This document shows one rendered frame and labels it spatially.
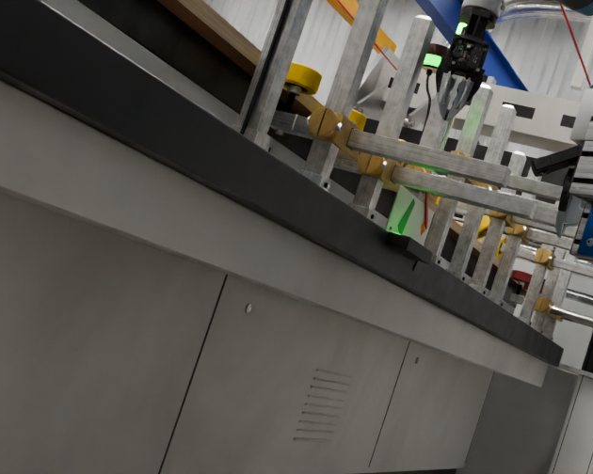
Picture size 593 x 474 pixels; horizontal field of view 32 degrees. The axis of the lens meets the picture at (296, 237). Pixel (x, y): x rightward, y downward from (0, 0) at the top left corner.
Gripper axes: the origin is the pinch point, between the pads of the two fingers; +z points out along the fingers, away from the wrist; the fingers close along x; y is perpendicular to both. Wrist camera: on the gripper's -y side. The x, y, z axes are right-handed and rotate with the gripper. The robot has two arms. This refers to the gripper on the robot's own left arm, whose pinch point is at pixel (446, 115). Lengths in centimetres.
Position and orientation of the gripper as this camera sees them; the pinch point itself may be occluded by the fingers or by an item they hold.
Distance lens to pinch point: 201.7
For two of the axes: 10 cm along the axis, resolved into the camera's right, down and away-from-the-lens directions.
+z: -3.2, 9.5, -0.7
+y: -0.6, -0.9, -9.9
